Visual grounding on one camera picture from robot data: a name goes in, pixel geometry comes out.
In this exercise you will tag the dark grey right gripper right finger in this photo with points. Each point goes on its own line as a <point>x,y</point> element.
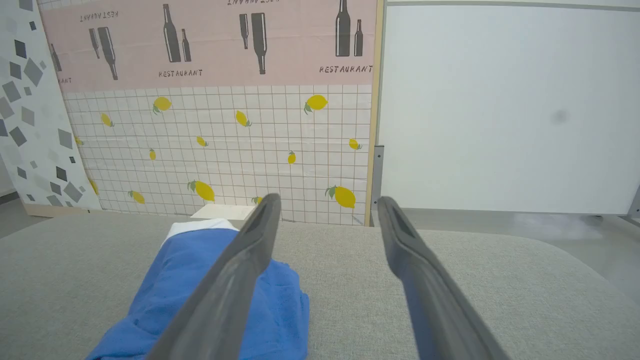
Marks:
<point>430,300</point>

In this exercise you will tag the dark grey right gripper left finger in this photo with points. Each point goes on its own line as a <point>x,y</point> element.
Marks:
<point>225,295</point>

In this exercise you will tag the blue garment with white collar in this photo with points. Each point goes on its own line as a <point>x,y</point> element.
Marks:
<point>170,280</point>

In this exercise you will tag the white flat sheet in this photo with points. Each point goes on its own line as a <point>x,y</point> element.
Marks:
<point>222,212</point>

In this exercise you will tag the pink and lemon wallpaper panel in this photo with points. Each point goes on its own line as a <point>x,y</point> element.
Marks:
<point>225,140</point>

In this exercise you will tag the white partition board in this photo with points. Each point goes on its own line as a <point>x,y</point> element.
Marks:
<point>500,110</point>

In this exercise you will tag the grey terrazzo pattern panel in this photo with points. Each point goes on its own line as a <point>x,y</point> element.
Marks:
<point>30,125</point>

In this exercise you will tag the grey metal bracket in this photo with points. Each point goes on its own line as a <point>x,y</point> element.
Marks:
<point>378,175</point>

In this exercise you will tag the light wooden frame strip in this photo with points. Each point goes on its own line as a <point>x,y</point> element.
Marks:
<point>375,75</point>

